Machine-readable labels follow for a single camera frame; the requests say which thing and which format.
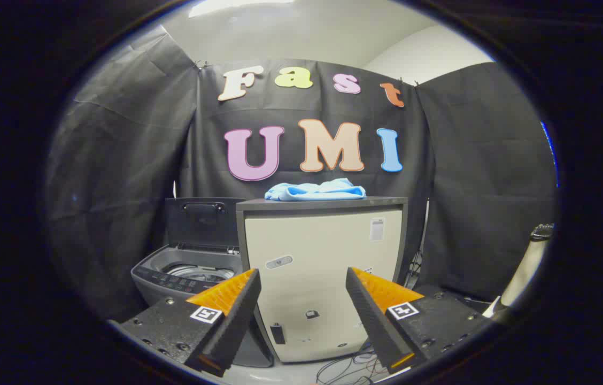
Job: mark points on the light blue shirt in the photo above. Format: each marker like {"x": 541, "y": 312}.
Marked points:
{"x": 315, "y": 191}

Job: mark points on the grey washing machine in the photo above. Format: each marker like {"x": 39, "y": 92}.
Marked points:
{"x": 194, "y": 267}

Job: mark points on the beige rod with black band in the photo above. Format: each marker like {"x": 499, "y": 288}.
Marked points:
{"x": 526, "y": 267}

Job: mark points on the black backdrop cloth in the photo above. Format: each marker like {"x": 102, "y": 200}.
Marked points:
{"x": 120, "y": 187}

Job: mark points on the beige cabinet with grey frame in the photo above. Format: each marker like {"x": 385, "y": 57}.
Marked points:
{"x": 323, "y": 251}

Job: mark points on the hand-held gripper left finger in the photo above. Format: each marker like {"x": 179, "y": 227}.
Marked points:
{"x": 237, "y": 321}

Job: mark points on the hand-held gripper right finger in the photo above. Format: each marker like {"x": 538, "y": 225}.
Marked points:
{"x": 373, "y": 321}

